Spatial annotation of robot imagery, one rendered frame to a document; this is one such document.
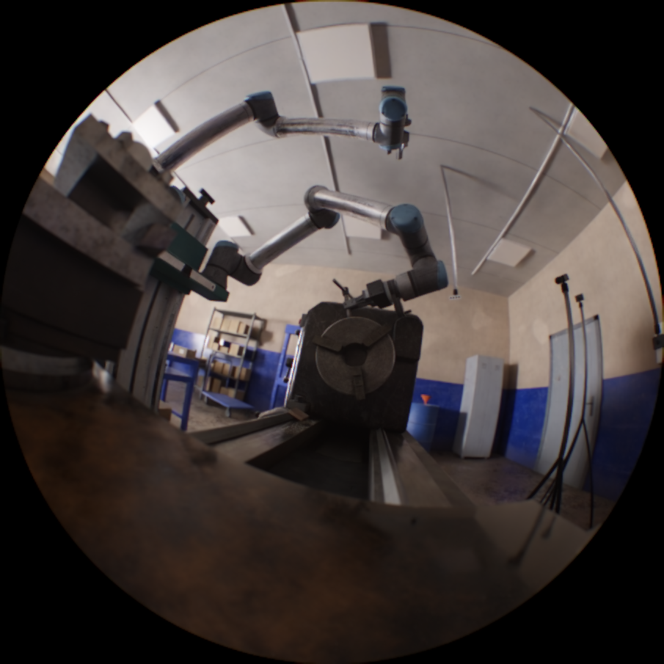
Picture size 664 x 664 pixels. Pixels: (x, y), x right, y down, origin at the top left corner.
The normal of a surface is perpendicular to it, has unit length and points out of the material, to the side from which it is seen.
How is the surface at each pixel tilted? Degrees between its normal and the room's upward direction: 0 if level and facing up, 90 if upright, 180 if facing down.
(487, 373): 90
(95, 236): 90
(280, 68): 180
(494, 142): 180
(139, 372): 90
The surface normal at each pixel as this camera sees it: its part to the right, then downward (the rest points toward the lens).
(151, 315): 0.94, 0.13
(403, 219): -0.46, -0.24
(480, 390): -0.17, -0.25
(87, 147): -0.20, 0.96
